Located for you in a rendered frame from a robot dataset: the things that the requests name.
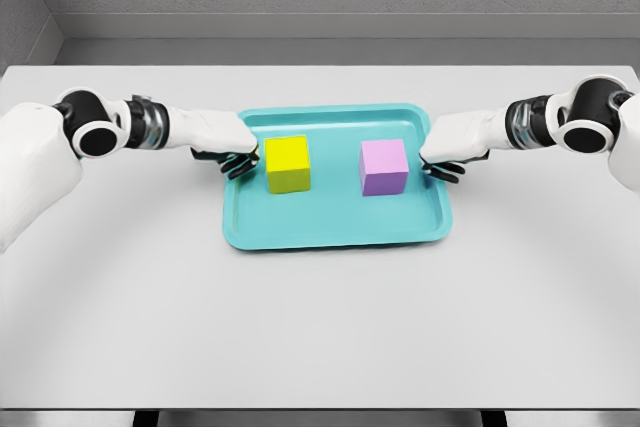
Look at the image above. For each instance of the yellow cube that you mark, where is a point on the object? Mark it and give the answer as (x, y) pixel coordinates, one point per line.
(287, 163)

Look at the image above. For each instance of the teal plastic tray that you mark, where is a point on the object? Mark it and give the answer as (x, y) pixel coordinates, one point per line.
(340, 207)

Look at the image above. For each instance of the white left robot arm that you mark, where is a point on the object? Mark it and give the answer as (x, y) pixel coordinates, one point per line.
(35, 157)

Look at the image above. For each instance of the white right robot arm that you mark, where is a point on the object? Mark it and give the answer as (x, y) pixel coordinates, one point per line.
(590, 117)

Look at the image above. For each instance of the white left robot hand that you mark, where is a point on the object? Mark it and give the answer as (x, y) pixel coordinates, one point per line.
(222, 133)

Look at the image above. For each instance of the purple cube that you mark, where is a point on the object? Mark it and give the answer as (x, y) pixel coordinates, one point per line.
(382, 167)

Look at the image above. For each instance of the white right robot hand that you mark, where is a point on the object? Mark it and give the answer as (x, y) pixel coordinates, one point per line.
(450, 139)

